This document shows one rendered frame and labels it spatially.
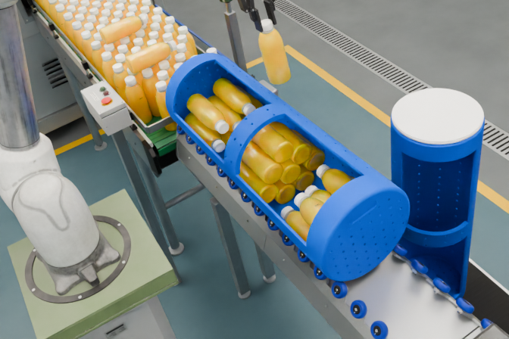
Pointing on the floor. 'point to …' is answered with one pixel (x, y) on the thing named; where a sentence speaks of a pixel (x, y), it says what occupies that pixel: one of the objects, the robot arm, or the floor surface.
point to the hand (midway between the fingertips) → (263, 16)
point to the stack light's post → (235, 40)
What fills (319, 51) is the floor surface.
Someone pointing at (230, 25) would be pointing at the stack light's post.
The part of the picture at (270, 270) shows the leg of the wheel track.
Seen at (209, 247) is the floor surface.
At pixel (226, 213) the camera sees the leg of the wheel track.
